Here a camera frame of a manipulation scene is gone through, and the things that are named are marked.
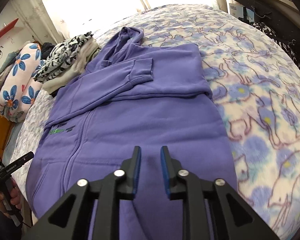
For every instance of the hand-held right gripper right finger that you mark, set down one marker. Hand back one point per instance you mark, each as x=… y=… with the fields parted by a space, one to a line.
x=164 y=172

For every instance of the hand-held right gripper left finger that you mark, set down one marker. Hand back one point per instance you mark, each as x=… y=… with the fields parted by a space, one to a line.
x=138 y=170

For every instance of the purple zip hoodie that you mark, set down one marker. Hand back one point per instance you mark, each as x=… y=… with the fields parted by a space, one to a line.
x=152 y=120

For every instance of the dark clothes pile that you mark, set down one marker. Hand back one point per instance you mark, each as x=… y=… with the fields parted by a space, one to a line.
x=48 y=48

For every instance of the person's left hand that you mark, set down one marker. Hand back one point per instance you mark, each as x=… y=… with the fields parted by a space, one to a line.
x=15 y=195

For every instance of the light blue bed sheet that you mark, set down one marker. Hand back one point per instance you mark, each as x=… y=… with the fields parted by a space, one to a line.
x=13 y=135

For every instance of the floral rolled quilt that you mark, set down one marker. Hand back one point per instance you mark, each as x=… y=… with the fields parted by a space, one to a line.
x=15 y=97

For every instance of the grey folded cloth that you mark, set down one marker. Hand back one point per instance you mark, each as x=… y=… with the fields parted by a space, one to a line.
x=5 y=67

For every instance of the cream folded garment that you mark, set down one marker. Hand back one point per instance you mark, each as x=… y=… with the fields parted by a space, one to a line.
x=72 y=72

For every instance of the cat printed bed blanket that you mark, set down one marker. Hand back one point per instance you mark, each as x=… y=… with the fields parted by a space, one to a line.
x=265 y=105

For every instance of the white floral curtain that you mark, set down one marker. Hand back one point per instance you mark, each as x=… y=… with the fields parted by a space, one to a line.
x=47 y=10

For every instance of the black white speckled cloth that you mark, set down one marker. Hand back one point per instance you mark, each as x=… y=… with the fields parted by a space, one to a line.
x=290 y=47

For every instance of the white cardboard box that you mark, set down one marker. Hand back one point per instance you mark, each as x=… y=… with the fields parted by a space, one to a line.
x=236 y=10

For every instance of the red wall sticker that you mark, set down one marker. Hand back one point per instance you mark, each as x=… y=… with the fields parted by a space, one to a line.
x=2 y=34

